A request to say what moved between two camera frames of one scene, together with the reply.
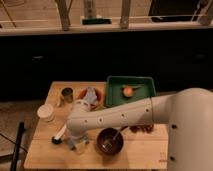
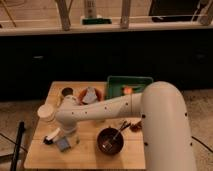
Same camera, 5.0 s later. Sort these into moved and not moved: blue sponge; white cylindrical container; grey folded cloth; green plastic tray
Moved: blue sponge
Not moved: white cylindrical container; green plastic tray; grey folded cloth
